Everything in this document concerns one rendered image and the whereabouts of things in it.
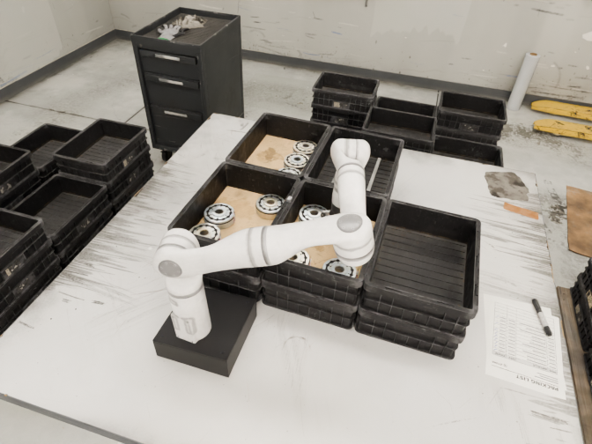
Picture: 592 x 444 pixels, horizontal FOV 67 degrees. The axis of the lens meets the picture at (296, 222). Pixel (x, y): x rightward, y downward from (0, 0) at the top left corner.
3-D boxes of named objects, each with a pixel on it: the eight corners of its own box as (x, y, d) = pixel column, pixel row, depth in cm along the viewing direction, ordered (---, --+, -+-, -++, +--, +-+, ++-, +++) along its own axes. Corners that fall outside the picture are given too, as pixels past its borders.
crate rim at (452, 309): (475, 321, 115) (478, 315, 113) (361, 289, 121) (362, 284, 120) (478, 225, 144) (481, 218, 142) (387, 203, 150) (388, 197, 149)
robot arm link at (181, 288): (160, 224, 109) (173, 274, 119) (147, 249, 101) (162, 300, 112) (198, 225, 108) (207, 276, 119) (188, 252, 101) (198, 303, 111)
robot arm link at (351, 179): (370, 187, 117) (367, 162, 111) (377, 268, 99) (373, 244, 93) (336, 190, 119) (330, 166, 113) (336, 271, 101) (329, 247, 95)
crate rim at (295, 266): (361, 289, 121) (362, 284, 120) (258, 261, 128) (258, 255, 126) (386, 203, 150) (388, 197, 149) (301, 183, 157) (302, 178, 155)
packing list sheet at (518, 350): (573, 403, 121) (573, 402, 121) (484, 378, 126) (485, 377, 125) (557, 310, 145) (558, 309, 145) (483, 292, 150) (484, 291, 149)
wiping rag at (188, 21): (196, 33, 278) (196, 26, 275) (164, 27, 282) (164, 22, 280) (216, 18, 298) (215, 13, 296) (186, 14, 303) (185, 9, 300)
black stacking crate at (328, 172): (381, 224, 157) (387, 198, 149) (300, 204, 163) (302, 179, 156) (398, 165, 185) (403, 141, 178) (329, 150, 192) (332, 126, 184)
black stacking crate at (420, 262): (463, 342, 121) (477, 316, 114) (357, 311, 128) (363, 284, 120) (469, 246, 150) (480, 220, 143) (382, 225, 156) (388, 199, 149)
